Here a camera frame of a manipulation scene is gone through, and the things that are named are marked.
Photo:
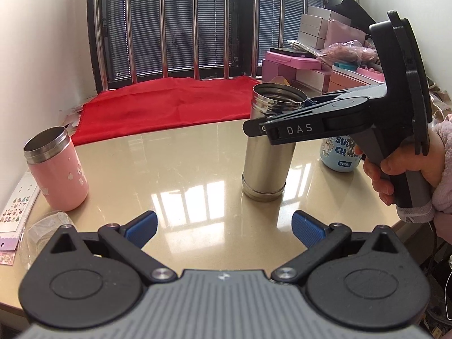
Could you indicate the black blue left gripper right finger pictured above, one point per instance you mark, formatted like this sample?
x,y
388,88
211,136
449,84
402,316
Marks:
x,y
366,281

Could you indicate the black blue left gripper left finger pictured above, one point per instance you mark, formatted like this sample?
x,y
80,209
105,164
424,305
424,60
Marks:
x,y
82,280

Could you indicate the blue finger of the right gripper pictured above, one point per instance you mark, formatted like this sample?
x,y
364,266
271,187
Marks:
x,y
367,97
337,117

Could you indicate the silver stainless steel cup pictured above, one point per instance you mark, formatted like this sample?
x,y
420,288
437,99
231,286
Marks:
x,y
266,166

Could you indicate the light blue cartoon cup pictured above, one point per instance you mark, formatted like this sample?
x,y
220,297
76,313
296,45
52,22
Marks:
x,y
338,154

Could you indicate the pink steel cup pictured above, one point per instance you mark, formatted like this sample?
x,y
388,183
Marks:
x,y
53,162

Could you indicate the person right hand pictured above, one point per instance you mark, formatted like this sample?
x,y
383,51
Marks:
x,y
404,159

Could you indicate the pink cardboard box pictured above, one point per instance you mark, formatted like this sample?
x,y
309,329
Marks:
x,y
340,80

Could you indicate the pink storage box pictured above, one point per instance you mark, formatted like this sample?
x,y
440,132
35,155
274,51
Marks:
x,y
275,64

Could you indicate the clear plastic bag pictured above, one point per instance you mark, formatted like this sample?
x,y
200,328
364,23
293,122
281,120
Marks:
x,y
36,236

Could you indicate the white stacked boxes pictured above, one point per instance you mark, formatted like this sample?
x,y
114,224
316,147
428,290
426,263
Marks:
x,y
314,25

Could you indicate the sticker sheet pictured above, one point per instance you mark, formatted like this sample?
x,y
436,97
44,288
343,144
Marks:
x,y
15,215

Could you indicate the red flag cloth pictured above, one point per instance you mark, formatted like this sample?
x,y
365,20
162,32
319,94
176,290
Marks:
x,y
167,103

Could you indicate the window metal railing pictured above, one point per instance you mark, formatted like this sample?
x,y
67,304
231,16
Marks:
x,y
133,41

